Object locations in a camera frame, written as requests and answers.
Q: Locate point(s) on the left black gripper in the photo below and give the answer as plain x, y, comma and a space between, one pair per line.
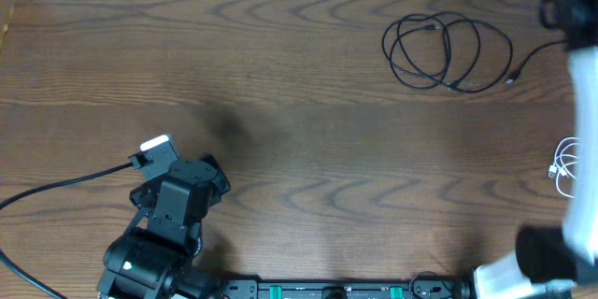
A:
151, 193

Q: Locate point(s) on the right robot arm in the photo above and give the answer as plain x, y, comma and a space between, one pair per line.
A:
549, 262

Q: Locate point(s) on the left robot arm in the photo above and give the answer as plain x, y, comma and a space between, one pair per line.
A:
155, 252

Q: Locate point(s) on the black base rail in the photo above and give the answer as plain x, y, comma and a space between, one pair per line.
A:
424, 285

